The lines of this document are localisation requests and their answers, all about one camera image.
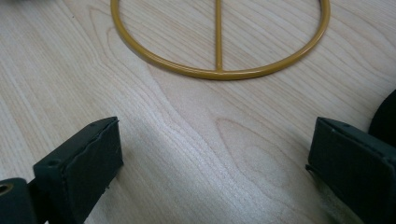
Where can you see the black round object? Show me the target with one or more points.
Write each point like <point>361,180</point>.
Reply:
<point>385,121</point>

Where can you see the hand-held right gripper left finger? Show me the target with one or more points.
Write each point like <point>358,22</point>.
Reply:
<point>82,168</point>

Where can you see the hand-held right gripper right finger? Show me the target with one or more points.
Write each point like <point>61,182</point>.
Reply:
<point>351,161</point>

